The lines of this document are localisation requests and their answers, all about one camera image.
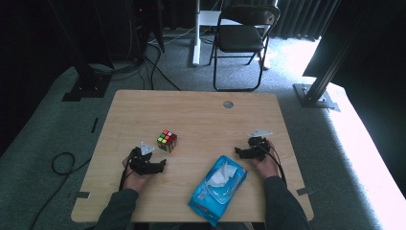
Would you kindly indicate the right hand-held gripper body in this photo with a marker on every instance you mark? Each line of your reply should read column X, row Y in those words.
column 258, row 148

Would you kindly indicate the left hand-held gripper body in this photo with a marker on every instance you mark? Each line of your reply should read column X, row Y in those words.
column 142, row 163

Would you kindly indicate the multicoloured puzzle cube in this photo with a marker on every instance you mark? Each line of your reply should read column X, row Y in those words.
column 167, row 141

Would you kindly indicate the white wet wipe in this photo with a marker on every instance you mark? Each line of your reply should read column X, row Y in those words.
column 221, row 174

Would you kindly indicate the blue wet wipes packet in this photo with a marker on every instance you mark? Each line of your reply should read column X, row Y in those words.
column 204, row 204

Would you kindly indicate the person's left hand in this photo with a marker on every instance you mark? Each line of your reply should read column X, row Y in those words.
column 134, row 182

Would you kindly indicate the person's right hand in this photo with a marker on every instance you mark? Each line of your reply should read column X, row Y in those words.
column 268, row 167

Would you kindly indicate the grey round table grommet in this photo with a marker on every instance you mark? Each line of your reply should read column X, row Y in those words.
column 228, row 104

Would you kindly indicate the black tape strip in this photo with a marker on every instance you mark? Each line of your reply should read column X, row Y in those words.
column 94, row 125

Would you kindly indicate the grey tape strip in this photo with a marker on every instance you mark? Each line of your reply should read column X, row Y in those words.
column 304, row 191
column 79, row 195

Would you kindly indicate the black metal stand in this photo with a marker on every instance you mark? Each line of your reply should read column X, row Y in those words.
column 87, row 84
column 314, row 96

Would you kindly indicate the black folding chair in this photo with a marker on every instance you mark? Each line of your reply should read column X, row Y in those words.
column 239, row 38

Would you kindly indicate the white desk leg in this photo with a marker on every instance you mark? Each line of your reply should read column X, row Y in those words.
column 197, row 38

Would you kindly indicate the dark curtain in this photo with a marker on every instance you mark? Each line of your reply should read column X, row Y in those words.
column 300, row 19

